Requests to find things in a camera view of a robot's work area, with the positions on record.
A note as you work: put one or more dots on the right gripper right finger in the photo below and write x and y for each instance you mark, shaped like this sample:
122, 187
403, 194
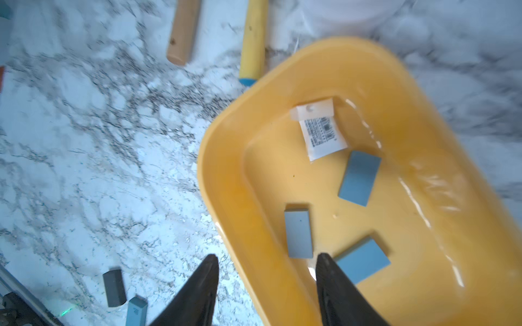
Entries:
340, 302

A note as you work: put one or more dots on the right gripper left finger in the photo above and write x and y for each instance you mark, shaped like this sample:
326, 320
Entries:
195, 302

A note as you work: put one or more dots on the blue-grey eraser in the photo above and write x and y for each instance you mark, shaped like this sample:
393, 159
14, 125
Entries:
298, 234
362, 260
359, 178

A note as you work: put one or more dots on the dark grey eraser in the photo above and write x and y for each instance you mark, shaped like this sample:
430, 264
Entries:
114, 288

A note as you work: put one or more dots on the yellow plastic storage box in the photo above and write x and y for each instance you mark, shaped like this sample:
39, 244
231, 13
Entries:
338, 151

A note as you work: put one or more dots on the white eraser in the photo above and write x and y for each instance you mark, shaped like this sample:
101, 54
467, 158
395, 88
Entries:
321, 134

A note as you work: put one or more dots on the yellow toy shovel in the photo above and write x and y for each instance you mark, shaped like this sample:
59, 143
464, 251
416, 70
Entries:
252, 66

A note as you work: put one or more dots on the white pot artificial plant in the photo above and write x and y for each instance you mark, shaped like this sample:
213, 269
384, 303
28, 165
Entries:
331, 18

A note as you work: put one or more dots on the green garden fork wooden handle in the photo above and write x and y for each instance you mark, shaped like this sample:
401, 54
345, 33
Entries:
183, 31

